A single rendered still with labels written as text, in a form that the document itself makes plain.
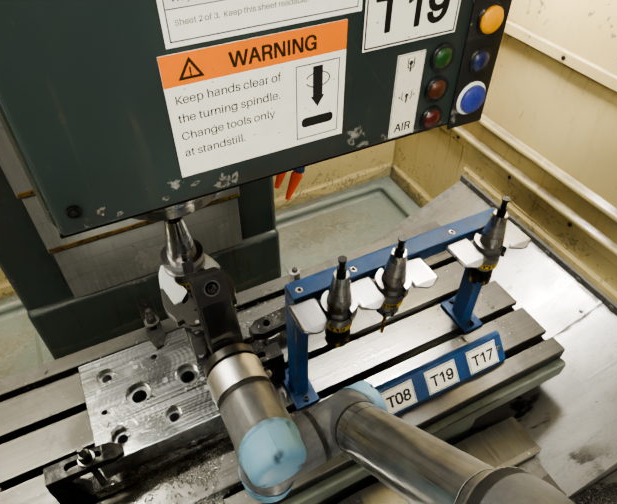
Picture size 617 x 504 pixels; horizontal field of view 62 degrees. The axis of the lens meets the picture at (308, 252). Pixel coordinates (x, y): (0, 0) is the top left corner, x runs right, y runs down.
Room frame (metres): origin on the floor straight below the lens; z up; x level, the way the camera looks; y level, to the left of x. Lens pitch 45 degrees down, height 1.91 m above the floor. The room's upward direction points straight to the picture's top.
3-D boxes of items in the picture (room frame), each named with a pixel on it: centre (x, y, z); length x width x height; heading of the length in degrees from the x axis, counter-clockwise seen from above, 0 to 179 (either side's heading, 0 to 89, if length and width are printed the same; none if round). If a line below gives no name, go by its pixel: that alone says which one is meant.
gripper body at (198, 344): (0.43, 0.13, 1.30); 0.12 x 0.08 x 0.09; 28
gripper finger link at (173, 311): (0.47, 0.18, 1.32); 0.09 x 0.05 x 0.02; 41
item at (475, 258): (0.68, -0.30, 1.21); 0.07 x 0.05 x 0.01; 27
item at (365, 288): (0.58, -0.10, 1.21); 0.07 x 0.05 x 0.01; 27
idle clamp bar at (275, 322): (0.76, 0.02, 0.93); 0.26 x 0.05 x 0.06; 122
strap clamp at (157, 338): (0.69, 0.34, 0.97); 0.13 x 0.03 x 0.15; 27
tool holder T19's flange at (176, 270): (0.55, 0.19, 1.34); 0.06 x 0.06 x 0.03
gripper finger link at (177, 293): (0.51, 0.21, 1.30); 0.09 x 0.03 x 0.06; 41
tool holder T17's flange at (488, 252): (0.71, -0.35, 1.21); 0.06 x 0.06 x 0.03
